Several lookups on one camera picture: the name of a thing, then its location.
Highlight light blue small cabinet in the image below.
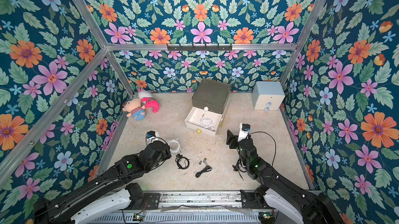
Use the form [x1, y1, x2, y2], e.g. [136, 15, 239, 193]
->
[252, 81, 285, 111]

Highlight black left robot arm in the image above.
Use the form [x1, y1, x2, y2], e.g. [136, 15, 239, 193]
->
[33, 140, 171, 224]

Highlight black hook rail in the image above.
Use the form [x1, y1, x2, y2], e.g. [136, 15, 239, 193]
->
[166, 44, 233, 52]

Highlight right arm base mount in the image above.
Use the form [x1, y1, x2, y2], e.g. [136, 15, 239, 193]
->
[240, 185, 268, 209]

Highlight white earphones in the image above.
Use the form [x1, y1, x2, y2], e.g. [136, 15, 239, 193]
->
[200, 118, 214, 130]
[167, 138, 181, 154]

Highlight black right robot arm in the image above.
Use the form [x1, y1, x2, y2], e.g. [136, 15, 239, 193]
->
[226, 130, 344, 224]

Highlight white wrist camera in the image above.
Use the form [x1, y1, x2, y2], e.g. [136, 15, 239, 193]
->
[238, 123, 250, 142]
[145, 130, 159, 145]

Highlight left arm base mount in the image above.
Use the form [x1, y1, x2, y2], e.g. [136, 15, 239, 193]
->
[125, 183, 161, 210]

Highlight black earphones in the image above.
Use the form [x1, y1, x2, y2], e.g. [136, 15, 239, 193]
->
[232, 158, 246, 180]
[175, 154, 190, 170]
[195, 158, 213, 178]

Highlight grey top drawer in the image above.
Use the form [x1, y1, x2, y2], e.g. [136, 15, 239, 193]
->
[192, 99, 227, 114]

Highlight white drawer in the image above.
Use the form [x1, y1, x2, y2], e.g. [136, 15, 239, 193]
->
[185, 107, 223, 137]

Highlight three-drawer mini cabinet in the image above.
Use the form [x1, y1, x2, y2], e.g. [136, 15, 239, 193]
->
[192, 79, 231, 111]

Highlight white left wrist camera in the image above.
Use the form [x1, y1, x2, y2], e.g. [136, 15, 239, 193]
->
[145, 130, 159, 145]

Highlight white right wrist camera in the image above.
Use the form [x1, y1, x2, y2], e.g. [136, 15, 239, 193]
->
[238, 123, 250, 142]

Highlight pink white plush toy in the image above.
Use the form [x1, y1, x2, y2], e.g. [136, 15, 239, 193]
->
[138, 88, 160, 113]

